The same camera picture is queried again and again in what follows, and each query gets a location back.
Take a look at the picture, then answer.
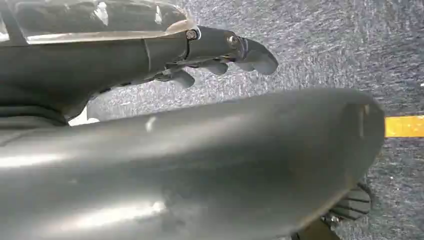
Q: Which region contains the white flat piece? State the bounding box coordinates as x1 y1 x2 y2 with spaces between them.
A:
68 105 101 127

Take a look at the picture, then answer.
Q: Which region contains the black robot foot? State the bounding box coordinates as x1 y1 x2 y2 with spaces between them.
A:
291 180 375 240

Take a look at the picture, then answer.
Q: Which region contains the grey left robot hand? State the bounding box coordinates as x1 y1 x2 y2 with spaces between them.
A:
0 0 386 240

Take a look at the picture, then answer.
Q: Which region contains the yellow floor tape strip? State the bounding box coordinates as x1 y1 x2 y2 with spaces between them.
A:
384 115 424 139

